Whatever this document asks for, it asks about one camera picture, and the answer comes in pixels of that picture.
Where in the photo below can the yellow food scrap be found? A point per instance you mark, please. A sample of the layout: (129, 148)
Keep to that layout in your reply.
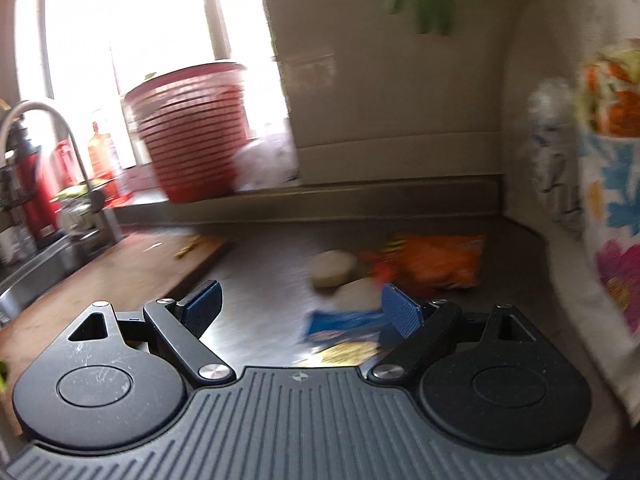
(187, 246)

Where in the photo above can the stainless steel sink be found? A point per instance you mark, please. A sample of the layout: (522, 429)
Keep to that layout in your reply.
(35, 275)

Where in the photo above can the printed plastic bag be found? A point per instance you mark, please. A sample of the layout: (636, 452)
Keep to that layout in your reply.
(555, 160)

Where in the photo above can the red thermos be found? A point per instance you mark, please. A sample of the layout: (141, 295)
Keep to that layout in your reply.
(37, 185)

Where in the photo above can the floral cloth bag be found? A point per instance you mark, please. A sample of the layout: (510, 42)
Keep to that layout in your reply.
(612, 185)

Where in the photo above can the white plastic bag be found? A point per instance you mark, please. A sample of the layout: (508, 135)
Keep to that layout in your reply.
(265, 165)

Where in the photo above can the orange bottle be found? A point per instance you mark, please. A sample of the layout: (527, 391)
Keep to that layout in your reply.
(102, 155)

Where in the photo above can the chrome faucet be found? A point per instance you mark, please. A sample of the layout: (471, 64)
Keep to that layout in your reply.
(70, 150)

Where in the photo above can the orange snack bag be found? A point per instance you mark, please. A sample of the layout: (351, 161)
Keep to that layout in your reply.
(435, 260)

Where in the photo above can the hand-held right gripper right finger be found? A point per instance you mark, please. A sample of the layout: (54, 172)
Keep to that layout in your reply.
(402, 310)

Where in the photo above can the yellow green cloth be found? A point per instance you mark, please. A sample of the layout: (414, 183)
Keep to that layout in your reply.
(75, 191)

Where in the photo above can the red lattice basket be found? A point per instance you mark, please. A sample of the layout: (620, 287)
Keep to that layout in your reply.
(195, 135)

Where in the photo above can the blue snack bag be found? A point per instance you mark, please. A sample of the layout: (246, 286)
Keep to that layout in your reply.
(345, 325)

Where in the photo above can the white rag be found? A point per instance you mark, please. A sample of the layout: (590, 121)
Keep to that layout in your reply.
(75, 215)

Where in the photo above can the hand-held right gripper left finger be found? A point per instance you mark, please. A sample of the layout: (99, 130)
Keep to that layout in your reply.
(202, 307)

